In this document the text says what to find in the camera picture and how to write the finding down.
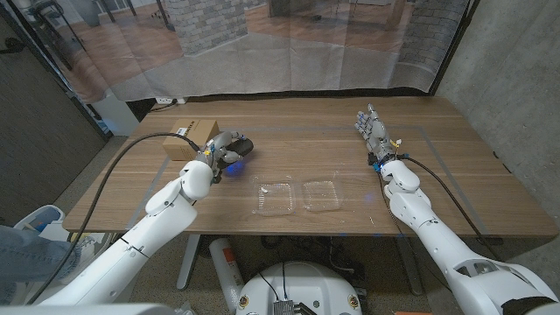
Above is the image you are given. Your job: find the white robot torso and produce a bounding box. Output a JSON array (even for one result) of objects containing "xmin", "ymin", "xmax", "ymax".
[{"xmin": 235, "ymin": 261, "xmax": 363, "ymax": 315}]

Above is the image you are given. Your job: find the printed room backdrop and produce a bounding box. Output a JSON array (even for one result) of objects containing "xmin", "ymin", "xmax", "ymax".
[{"xmin": 8, "ymin": 0, "xmax": 472, "ymax": 104}]

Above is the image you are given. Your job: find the clear plastic clamshell container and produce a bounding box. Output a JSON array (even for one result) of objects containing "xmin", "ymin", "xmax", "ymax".
[{"xmin": 251, "ymin": 174, "xmax": 345, "ymax": 218}]

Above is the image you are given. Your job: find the grey table leg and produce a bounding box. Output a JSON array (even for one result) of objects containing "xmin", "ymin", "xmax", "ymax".
[{"xmin": 393, "ymin": 235, "xmax": 424, "ymax": 297}]

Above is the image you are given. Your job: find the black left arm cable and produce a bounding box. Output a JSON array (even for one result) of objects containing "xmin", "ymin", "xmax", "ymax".
[{"xmin": 25, "ymin": 132, "xmax": 202, "ymax": 305}]

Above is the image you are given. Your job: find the black backdrop frame pole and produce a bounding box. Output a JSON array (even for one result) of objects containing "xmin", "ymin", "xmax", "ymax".
[{"xmin": 428, "ymin": 0, "xmax": 480, "ymax": 95}]

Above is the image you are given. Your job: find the white bin with blue contents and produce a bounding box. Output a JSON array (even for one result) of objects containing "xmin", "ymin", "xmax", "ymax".
[{"xmin": 15, "ymin": 204, "xmax": 67, "ymax": 242}]

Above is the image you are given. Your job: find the white roll with orange label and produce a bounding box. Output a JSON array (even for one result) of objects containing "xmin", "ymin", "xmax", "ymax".
[{"xmin": 208, "ymin": 237, "xmax": 246, "ymax": 314}]

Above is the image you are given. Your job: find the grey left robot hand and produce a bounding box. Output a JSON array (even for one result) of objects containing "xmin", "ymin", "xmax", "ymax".
[{"xmin": 195, "ymin": 129, "xmax": 247, "ymax": 177}]

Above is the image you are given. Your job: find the white table leg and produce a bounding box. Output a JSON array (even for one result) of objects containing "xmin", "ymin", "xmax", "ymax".
[{"xmin": 176, "ymin": 234, "xmax": 202, "ymax": 292}]

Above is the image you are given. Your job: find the grey perforated wall panel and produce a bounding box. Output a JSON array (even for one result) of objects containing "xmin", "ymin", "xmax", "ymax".
[{"xmin": 0, "ymin": 8, "xmax": 110, "ymax": 227}]

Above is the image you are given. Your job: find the cardboard packing box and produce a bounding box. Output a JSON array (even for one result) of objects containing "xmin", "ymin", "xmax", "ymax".
[{"xmin": 162, "ymin": 118, "xmax": 221, "ymax": 162}]

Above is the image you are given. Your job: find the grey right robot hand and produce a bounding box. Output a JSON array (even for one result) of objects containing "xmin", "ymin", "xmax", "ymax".
[{"xmin": 354, "ymin": 103, "xmax": 402, "ymax": 167}]

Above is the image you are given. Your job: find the white shoe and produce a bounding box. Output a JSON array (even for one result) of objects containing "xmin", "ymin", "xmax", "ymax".
[{"xmin": 65, "ymin": 234, "xmax": 110, "ymax": 281}]

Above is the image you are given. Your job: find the person leg in jeans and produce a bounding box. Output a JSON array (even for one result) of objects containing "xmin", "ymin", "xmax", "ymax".
[{"xmin": 0, "ymin": 225, "xmax": 82, "ymax": 303}]

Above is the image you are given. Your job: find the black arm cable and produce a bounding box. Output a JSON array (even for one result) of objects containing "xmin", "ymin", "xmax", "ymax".
[
  {"xmin": 397, "ymin": 153, "xmax": 502, "ymax": 259},
  {"xmin": 25, "ymin": 132, "xmax": 202, "ymax": 305}
]

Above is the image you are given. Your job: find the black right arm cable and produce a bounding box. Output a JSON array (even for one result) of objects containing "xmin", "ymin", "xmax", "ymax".
[{"xmin": 397, "ymin": 153, "xmax": 502, "ymax": 259}]

